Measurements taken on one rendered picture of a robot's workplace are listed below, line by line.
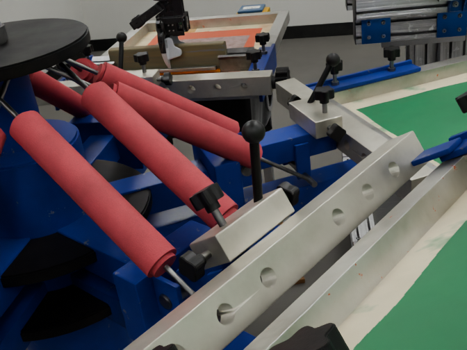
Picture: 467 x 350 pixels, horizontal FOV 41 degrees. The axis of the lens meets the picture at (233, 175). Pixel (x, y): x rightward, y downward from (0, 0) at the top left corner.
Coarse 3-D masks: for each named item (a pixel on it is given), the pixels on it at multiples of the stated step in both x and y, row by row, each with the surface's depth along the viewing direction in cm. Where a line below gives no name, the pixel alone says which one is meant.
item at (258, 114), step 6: (270, 96) 232; (246, 102) 190; (252, 102) 196; (258, 102) 206; (264, 102) 219; (270, 102) 230; (246, 108) 191; (252, 108) 196; (258, 108) 207; (264, 108) 221; (270, 108) 226; (252, 114) 197; (258, 114) 209; (264, 114) 222; (270, 114) 229; (258, 120) 210; (264, 120) 223; (264, 126) 224
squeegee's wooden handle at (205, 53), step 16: (112, 48) 186; (128, 48) 184; (144, 48) 183; (192, 48) 180; (208, 48) 179; (224, 48) 179; (128, 64) 186; (160, 64) 184; (176, 64) 183; (192, 64) 182; (208, 64) 181
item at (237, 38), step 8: (208, 32) 230; (216, 32) 229; (224, 32) 228; (232, 32) 226; (240, 32) 225; (248, 32) 224; (256, 32) 222; (208, 40) 220; (216, 40) 219; (224, 40) 218; (232, 40) 216; (240, 40) 215; (248, 40) 214
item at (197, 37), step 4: (196, 32) 232; (200, 32) 232; (204, 32) 231; (156, 36) 234; (180, 36) 230; (184, 36) 229; (188, 36) 228; (192, 36) 228; (196, 36) 227; (200, 36) 226; (204, 36) 226; (152, 40) 229; (156, 40) 229; (180, 40) 225; (184, 40) 224; (188, 40) 223; (192, 40) 223; (196, 40) 222; (200, 40) 221; (148, 44) 225; (152, 44) 224; (156, 44) 223
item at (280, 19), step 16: (208, 16) 237; (224, 16) 234; (240, 16) 232; (256, 16) 230; (272, 16) 229; (288, 16) 230; (128, 32) 230; (144, 32) 236; (272, 32) 207; (256, 96) 165
